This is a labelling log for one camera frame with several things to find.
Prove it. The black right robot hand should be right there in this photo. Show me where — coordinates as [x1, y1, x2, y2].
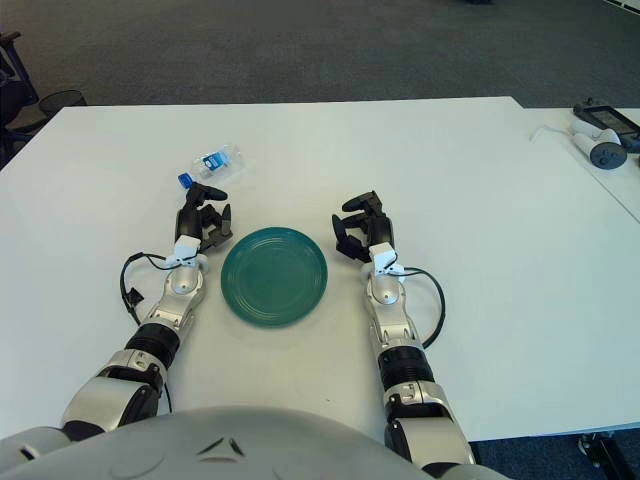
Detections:
[331, 189, 396, 264]

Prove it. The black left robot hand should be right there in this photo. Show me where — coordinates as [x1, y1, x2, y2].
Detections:
[173, 181, 234, 254]

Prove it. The clear plastic bottle blue cap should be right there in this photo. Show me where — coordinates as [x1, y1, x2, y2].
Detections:
[176, 143, 250, 191]

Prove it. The green round plate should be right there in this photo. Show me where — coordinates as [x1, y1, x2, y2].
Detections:
[220, 226, 330, 330]

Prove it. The black office chair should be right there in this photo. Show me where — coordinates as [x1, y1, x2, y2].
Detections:
[0, 32, 49, 171]

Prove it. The grey robot torso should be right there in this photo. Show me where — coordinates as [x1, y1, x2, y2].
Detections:
[0, 405, 501, 480]

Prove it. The white grey VR controller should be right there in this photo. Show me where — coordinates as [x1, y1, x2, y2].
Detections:
[571, 118, 628, 172]

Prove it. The black table leg base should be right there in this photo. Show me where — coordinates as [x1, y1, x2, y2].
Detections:
[577, 432, 640, 480]

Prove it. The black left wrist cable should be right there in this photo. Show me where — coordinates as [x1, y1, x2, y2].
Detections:
[119, 252, 176, 329]

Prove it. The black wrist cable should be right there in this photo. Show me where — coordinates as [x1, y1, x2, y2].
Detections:
[119, 252, 176, 329]
[394, 266, 446, 349]

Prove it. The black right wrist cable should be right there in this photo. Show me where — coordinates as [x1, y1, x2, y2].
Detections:
[394, 266, 446, 349]

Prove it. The black wire mesh bin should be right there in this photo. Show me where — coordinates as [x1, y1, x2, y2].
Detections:
[38, 89, 89, 121]

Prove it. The thin white cable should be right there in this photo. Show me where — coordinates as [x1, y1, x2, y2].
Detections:
[529, 123, 576, 146]

